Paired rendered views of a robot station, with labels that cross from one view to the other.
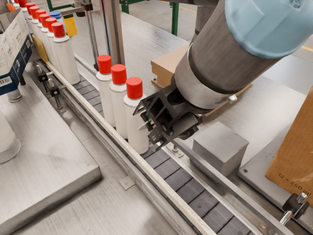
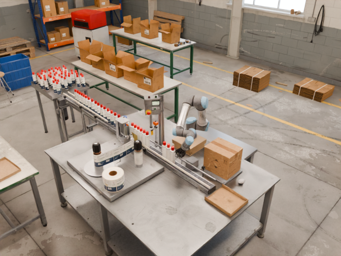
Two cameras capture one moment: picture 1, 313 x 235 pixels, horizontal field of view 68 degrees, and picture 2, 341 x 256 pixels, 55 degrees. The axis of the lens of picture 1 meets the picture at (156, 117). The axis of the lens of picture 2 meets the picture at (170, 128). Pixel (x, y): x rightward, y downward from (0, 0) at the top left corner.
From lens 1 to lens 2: 2.85 m
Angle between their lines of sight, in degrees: 11
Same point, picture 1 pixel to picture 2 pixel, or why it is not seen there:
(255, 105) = not seen: hidden behind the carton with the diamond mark
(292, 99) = not seen: hidden behind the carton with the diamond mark
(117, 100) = (168, 151)
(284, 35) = (189, 143)
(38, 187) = (151, 170)
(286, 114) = not seen: hidden behind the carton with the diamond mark
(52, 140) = (149, 162)
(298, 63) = (225, 136)
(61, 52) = (147, 138)
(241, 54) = (186, 145)
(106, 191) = (166, 172)
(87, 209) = (162, 176)
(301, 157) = (207, 160)
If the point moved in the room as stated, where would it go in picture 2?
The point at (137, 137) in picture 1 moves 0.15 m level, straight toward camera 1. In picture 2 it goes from (172, 159) to (175, 168)
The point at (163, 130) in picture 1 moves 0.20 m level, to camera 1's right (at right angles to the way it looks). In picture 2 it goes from (179, 154) to (200, 153)
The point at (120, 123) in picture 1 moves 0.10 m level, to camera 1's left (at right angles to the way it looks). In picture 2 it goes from (168, 157) to (158, 157)
